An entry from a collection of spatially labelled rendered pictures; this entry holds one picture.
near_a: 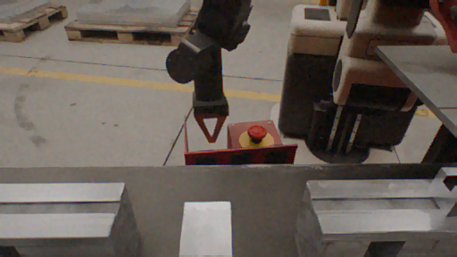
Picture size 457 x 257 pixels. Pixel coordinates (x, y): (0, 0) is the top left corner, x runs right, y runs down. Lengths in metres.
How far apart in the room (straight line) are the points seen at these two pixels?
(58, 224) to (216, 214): 0.14
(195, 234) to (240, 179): 0.22
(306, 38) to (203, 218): 1.05
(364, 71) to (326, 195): 0.69
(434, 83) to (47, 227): 0.45
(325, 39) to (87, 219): 1.07
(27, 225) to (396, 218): 0.31
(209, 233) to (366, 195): 0.16
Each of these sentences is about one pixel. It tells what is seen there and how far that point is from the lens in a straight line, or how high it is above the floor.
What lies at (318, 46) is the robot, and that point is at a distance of 1.24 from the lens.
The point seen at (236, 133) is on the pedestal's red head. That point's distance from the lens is 0.66.
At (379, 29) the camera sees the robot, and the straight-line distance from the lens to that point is 0.98.
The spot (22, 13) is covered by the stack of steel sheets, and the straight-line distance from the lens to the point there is 3.93.
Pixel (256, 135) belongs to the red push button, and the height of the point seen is 0.81.
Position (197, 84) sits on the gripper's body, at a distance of 0.59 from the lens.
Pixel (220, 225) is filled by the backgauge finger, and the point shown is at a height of 1.00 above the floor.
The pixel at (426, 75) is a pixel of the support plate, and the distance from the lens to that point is 0.49.
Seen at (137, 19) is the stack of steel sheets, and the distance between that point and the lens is 3.22.
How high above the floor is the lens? 1.19
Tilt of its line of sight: 38 degrees down
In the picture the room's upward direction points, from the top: straight up
